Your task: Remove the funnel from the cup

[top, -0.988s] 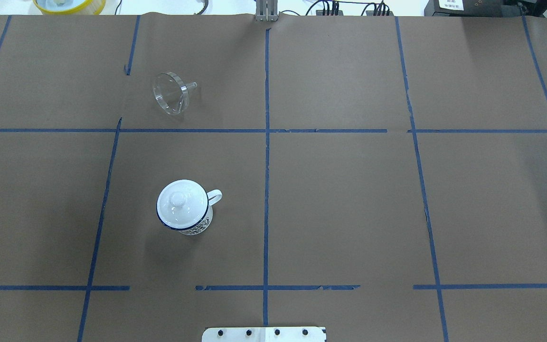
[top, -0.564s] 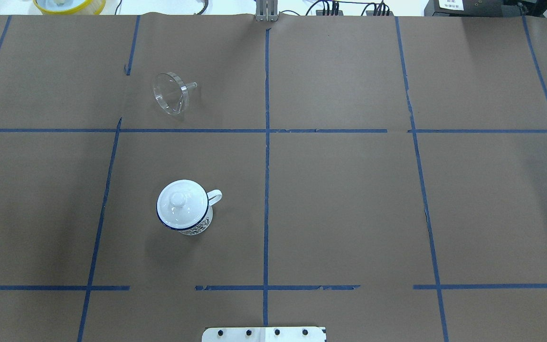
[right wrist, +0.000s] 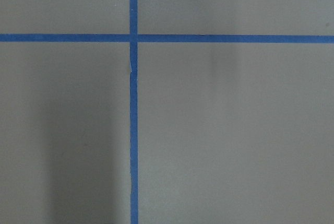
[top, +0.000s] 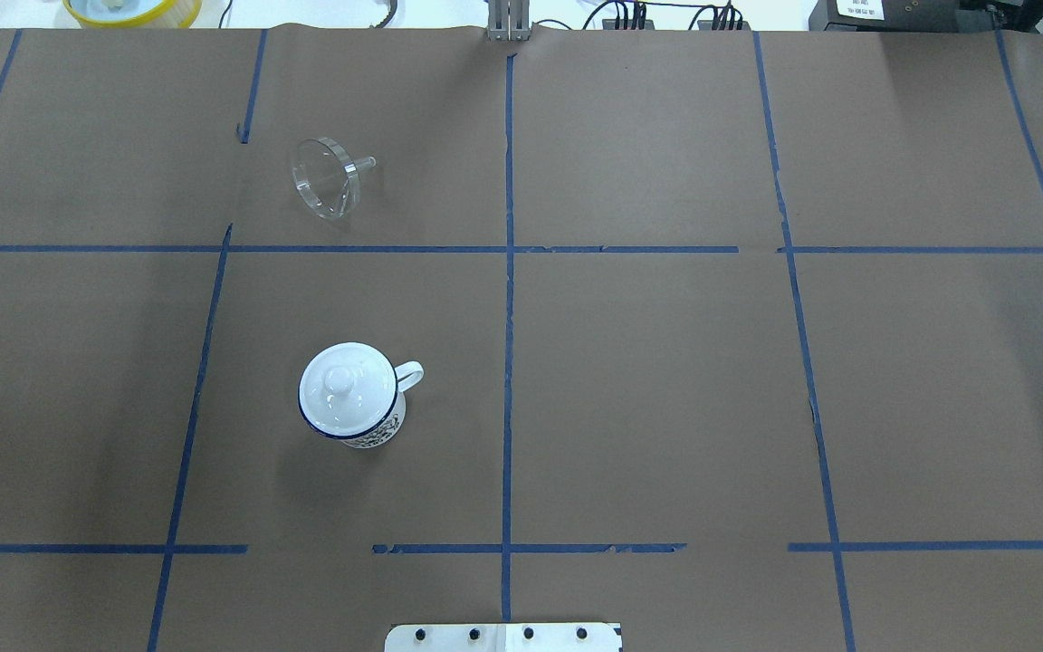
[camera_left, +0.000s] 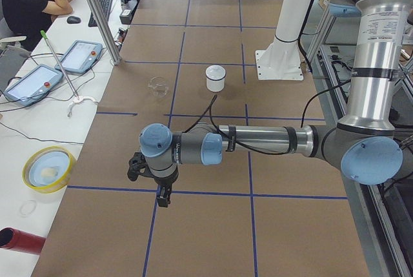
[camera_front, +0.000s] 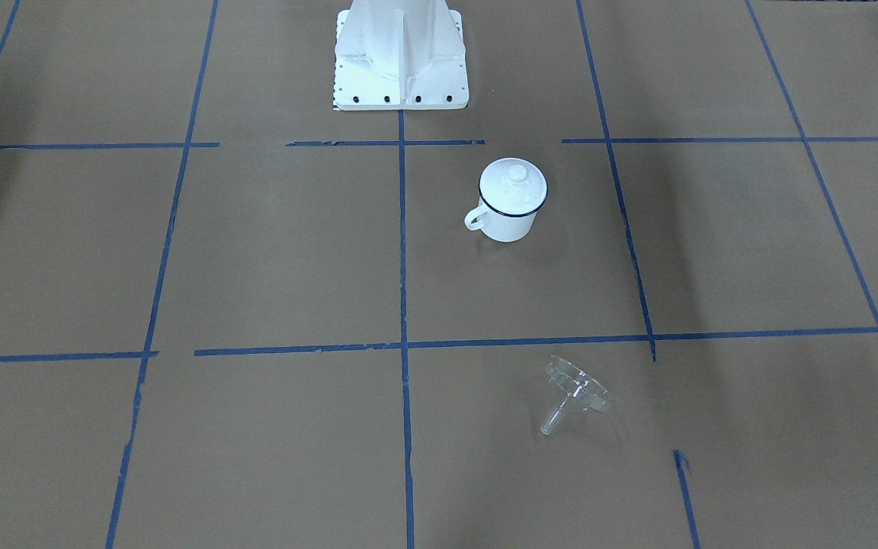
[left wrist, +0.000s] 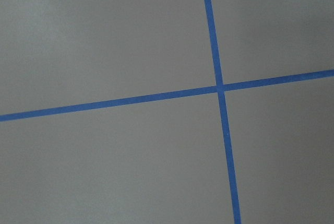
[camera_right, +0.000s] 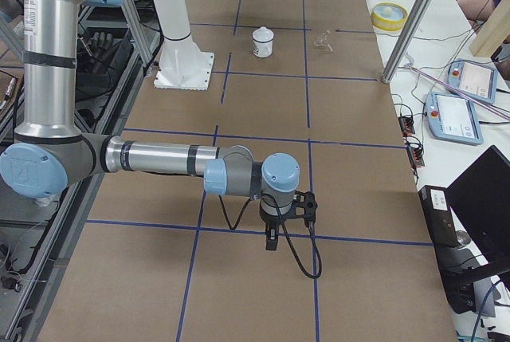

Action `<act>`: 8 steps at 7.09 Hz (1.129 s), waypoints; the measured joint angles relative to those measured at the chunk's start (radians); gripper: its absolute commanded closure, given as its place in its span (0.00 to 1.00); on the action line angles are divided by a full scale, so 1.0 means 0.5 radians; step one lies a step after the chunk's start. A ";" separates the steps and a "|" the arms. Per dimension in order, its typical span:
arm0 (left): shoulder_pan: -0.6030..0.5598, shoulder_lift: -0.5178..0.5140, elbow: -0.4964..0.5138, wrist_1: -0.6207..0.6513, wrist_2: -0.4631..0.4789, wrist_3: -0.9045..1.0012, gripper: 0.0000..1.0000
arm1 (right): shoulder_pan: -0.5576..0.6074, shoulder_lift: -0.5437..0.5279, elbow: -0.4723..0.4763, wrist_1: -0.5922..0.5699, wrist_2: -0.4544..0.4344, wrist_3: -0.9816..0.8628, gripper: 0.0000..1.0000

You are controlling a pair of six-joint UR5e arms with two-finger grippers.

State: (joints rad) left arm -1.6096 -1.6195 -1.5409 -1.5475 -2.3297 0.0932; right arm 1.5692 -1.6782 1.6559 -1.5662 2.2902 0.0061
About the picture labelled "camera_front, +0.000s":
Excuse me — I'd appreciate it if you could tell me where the white mug lid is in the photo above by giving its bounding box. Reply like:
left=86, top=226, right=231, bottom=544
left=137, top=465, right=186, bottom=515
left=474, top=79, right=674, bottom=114
left=478, top=157, right=550, bottom=217

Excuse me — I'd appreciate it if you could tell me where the clear plastic funnel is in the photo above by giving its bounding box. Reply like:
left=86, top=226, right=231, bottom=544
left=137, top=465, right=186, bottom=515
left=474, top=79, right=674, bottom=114
left=540, top=355, right=617, bottom=435

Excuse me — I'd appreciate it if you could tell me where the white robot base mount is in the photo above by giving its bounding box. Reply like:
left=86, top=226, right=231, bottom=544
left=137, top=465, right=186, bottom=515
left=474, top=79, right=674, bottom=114
left=332, top=1, right=470, bottom=111

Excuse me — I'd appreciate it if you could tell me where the white enamel mug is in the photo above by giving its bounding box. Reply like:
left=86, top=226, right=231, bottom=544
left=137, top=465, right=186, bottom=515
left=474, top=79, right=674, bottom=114
left=463, top=191, right=548, bottom=242

